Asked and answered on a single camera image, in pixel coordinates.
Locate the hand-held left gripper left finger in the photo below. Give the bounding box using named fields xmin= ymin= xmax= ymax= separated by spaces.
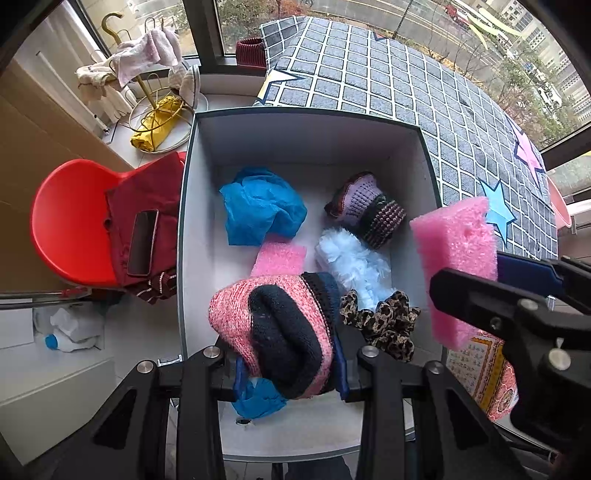
xmin=51 ymin=346 xmax=252 ymax=480

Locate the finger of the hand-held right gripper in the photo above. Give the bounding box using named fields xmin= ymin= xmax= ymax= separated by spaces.
xmin=498 ymin=251 xmax=591 ymax=315
xmin=428 ymin=268 xmax=575 ymax=372

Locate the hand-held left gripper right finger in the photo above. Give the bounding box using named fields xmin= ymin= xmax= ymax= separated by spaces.
xmin=335 ymin=323 xmax=527 ymax=480

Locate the pink sponge with holes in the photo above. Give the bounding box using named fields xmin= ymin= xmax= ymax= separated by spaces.
xmin=409 ymin=196 xmax=500 ymax=350

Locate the pink and black knit hat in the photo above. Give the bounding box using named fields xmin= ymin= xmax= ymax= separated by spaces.
xmin=208 ymin=271 xmax=342 ymax=401

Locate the leopard print scarf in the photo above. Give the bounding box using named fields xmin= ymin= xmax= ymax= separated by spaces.
xmin=339 ymin=290 xmax=422 ymax=363

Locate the light blue fluffy feather item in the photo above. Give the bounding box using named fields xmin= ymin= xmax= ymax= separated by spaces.
xmin=315 ymin=228 xmax=393 ymax=312

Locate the purple brown knit hat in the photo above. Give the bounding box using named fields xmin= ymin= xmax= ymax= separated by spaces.
xmin=324 ymin=172 xmax=408 ymax=250

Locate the blue plastic glove bundle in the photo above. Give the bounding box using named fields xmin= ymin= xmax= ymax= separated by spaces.
xmin=218 ymin=167 xmax=308 ymax=247

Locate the grey cardboard box white inside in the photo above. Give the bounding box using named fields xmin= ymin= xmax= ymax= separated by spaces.
xmin=178 ymin=107 xmax=446 ymax=462

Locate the pink patterned tissue box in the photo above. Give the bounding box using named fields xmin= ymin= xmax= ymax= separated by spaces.
xmin=445 ymin=332 xmax=520 ymax=422

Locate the pink plastic basin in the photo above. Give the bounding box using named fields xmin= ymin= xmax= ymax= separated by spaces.
xmin=547 ymin=178 xmax=571 ymax=229

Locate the dark red garment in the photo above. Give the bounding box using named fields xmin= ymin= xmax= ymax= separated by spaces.
xmin=105 ymin=152 xmax=185 ymax=305

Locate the grey checkered star bedsheet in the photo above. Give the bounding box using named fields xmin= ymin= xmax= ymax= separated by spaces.
xmin=253 ymin=16 xmax=561 ymax=259

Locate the red plastic chair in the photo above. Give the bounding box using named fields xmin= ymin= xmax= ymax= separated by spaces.
xmin=30 ymin=152 xmax=188 ymax=289

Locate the yellow umbrella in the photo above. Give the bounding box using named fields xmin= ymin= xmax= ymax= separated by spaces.
xmin=130 ymin=96 xmax=182 ymax=153

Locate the white fluffy slipper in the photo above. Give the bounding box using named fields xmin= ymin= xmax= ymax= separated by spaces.
xmin=168 ymin=65 xmax=201 ymax=109

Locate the brown cardboard sheet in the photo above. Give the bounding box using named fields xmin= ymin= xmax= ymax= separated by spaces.
xmin=0 ymin=60 xmax=134 ymax=291

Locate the beige cloth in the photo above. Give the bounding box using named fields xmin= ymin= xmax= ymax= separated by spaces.
xmin=76 ymin=62 xmax=134 ymax=121

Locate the dark red knit item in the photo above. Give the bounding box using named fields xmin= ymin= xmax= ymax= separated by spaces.
xmin=235 ymin=38 xmax=267 ymax=70

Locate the metal rod frame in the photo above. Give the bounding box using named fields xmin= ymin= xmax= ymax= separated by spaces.
xmin=0 ymin=288 xmax=93 ymax=308

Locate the gold wire rack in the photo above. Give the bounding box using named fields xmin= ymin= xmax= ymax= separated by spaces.
xmin=102 ymin=13 xmax=195 ymax=154

